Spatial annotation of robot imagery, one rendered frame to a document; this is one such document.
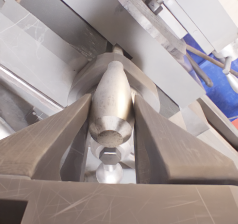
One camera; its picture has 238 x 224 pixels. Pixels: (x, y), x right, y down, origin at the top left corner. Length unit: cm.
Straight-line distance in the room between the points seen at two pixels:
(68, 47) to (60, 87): 5
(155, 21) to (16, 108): 23
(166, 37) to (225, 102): 470
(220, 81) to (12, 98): 445
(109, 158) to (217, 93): 462
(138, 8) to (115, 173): 21
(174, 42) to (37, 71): 21
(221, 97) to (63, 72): 469
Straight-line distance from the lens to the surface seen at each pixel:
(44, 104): 29
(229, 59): 49
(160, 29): 33
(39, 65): 26
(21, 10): 24
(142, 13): 31
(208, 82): 394
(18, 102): 31
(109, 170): 23
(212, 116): 103
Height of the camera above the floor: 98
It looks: 27 degrees down
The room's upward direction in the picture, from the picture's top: 51 degrees clockwise
